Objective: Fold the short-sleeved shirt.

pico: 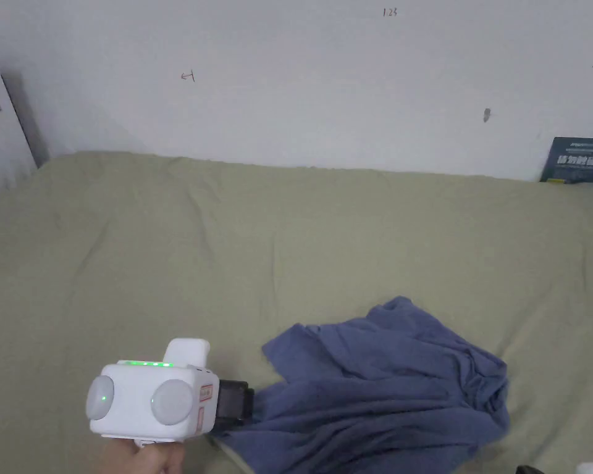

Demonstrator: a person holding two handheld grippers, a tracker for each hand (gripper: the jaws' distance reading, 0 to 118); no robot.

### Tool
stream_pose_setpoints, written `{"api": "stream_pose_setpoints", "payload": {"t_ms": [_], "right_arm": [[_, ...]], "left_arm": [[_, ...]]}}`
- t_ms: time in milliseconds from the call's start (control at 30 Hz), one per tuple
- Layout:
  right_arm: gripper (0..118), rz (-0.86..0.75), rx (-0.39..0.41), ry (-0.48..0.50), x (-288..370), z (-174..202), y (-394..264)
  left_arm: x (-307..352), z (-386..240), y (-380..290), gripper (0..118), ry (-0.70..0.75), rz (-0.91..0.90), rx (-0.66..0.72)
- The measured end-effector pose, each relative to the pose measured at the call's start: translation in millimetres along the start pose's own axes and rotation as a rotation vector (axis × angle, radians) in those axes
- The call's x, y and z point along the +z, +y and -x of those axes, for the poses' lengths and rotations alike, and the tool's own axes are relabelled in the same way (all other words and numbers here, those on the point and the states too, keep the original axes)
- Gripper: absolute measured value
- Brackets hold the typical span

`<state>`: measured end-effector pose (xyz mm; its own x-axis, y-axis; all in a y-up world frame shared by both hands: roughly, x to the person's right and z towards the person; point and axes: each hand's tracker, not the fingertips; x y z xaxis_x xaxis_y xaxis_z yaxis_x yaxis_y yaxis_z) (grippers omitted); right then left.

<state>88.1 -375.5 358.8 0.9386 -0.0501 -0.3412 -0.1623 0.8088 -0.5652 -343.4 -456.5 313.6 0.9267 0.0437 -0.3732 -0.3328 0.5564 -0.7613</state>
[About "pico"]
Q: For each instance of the dark blue shirt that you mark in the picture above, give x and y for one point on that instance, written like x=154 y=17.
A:
x=375 y=395

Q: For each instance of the dark blue card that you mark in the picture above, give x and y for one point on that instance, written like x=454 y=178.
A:
x=575 y=160

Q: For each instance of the bed with pale green sheet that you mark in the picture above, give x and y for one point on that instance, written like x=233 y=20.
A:
x=227 y=247

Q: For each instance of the white cabinet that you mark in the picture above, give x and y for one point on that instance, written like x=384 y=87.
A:
x=0 y=128

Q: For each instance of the person's left hand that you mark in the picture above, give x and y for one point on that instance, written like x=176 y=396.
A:
x=148 y=460

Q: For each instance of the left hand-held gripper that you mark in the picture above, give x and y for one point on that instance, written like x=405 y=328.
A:
x=143 y=395

